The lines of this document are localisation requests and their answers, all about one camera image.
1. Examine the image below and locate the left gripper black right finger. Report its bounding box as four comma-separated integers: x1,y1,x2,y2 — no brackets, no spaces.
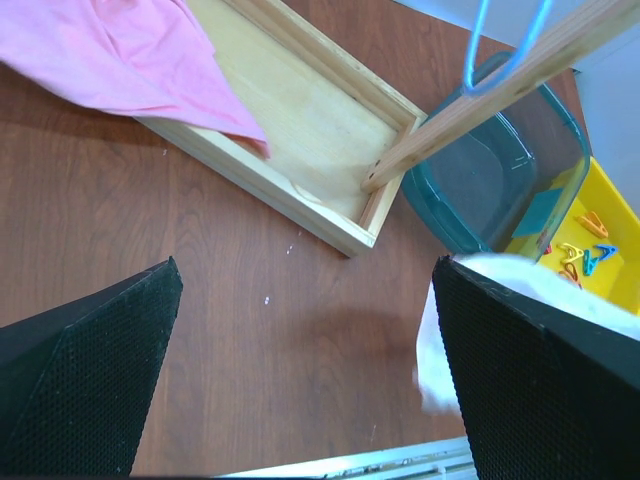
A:
432,257,639,479

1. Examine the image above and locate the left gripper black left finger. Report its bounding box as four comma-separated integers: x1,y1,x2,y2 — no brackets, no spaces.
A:
1,259,183,476

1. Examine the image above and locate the white pink-trimmed underwear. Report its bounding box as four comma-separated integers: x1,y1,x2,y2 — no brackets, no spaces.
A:
413,253,639,414

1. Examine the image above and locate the light blue wire hanger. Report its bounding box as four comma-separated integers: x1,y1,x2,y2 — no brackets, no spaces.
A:
462,0,556,99

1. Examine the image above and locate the orange clothespin near front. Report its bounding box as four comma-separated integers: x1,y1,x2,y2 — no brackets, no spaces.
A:
558,263,583,289

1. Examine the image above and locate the orange clothespin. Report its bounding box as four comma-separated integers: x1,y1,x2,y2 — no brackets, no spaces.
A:
558,263,583,289
575,211,609,239

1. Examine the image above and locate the yellow clothespin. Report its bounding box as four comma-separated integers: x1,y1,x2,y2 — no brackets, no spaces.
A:
557,242,585,265

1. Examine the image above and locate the blue clothespin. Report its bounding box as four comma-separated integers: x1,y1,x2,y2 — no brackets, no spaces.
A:
595,244,619,262

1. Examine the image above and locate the yellow plastic tray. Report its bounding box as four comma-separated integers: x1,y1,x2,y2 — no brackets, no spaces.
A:
505,157,639,315

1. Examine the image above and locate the teal transparent plastic tub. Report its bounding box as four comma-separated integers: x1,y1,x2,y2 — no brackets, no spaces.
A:
402,84,591,260

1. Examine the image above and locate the pink t-shirt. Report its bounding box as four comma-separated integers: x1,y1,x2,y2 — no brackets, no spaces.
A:
1,1,269,155

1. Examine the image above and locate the wooden clothes rack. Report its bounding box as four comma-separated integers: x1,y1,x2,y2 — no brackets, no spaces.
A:
145,1,639,257

